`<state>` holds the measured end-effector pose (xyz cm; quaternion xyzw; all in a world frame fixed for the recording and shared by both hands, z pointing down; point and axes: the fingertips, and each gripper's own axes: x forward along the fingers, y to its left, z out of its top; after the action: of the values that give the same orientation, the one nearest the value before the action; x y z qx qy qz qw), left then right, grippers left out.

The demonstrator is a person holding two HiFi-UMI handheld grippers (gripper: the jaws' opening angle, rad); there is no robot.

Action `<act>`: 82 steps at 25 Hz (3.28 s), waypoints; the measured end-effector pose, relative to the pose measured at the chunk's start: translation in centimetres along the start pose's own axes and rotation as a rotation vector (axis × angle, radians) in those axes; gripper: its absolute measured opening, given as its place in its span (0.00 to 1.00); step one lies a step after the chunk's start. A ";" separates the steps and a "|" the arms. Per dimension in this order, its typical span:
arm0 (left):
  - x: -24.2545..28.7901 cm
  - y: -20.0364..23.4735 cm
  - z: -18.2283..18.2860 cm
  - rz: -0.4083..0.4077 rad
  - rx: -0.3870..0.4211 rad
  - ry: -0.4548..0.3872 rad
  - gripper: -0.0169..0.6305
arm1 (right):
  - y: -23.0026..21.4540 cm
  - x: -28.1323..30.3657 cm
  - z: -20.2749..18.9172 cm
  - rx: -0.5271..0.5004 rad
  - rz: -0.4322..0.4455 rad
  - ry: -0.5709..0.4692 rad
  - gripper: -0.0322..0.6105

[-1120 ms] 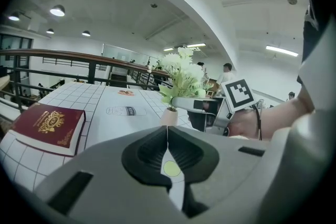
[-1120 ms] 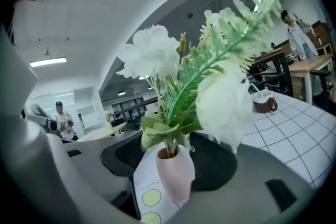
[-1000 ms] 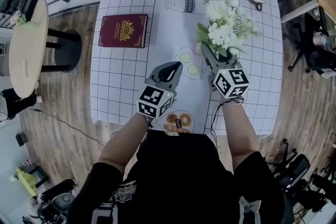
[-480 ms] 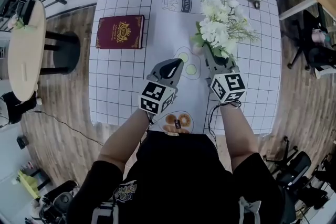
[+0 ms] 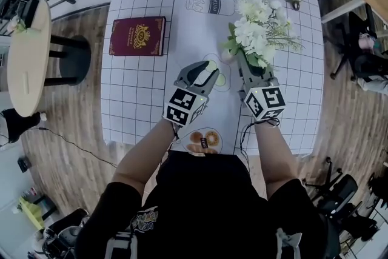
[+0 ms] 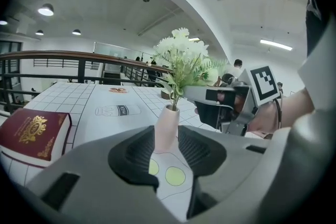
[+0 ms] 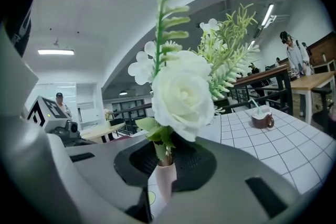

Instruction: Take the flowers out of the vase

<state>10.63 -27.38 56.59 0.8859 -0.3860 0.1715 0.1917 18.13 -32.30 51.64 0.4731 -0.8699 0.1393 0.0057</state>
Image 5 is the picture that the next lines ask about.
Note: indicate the table with white checked cloth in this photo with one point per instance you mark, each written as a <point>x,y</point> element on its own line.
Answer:
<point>145,85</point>

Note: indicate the yellow green bag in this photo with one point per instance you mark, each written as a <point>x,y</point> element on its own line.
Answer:
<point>31,212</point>

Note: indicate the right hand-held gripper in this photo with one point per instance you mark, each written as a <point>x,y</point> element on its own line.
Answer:
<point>263,100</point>

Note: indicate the pink bag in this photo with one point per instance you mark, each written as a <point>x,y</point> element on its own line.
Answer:
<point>366,42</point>

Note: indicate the person's black t-shirt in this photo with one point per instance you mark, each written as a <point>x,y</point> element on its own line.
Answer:
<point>206,206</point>

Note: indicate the small black box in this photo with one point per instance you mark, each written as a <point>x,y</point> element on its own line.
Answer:
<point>24,164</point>

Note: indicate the dark red book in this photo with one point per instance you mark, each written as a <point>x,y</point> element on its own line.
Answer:
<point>136,36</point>

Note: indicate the person's right forearm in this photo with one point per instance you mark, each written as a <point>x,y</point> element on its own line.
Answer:
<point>276,157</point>

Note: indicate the black equipment pile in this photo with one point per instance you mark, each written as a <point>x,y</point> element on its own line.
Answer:
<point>63,236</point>

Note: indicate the person's left forearm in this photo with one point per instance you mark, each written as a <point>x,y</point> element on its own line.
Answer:
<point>142,157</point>

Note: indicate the black round stool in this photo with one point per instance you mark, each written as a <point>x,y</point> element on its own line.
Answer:
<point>75,60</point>

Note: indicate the white flowers bunch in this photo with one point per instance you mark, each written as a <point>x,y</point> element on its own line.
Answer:
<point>254,33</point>

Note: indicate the round beige side table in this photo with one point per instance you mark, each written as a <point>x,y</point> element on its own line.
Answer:
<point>28,63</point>

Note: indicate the pink flowers in black pot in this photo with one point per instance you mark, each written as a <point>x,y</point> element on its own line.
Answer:
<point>30,12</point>

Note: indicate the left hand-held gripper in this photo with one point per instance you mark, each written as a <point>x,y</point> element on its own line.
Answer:
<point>185,106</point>

